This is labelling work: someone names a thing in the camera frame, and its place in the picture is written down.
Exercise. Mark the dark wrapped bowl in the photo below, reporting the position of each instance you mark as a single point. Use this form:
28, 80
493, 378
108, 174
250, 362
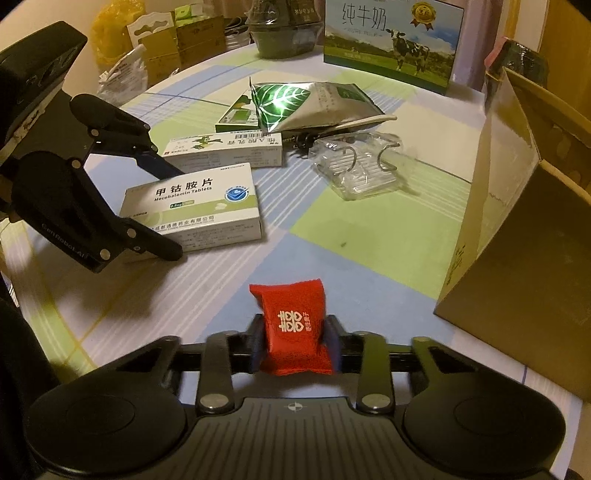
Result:
284, 32

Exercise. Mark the red snack packet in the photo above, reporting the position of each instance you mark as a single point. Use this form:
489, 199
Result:
293, 327

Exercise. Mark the slim white medicine box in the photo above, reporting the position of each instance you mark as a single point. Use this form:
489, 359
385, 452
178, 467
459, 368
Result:
226, 150

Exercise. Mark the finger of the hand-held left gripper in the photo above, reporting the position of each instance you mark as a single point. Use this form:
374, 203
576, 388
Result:
138, 240
159, 165

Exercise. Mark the brown cardboard box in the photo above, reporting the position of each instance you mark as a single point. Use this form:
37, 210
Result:
521, 258

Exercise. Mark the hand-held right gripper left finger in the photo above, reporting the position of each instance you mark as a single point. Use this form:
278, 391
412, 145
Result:
258, 344

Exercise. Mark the yellow plastic bag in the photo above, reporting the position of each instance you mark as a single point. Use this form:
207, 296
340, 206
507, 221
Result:
108, 32

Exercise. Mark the white plastic bag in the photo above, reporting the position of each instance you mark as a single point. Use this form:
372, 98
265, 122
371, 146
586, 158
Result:
122, 76

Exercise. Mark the blue milk carton box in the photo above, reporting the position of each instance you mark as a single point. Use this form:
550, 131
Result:
392, 41

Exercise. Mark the large white green medicine box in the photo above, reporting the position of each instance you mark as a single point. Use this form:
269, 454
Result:
194, 207

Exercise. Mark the dark green medicine box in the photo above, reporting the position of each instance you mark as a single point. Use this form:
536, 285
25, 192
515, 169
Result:
235, 113

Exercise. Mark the clear plastic case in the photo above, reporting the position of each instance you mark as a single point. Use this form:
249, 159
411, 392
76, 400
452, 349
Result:
355, 168

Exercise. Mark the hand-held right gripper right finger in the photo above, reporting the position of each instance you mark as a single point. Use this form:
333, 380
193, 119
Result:
332, 344

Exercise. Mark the stack of cardboard cartons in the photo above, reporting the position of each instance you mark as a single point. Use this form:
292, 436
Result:
184, 44

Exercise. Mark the silver green foil bag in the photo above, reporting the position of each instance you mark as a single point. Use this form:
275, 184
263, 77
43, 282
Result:
314, 104

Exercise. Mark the black container with red lid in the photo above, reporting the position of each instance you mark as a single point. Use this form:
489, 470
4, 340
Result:
521, 60

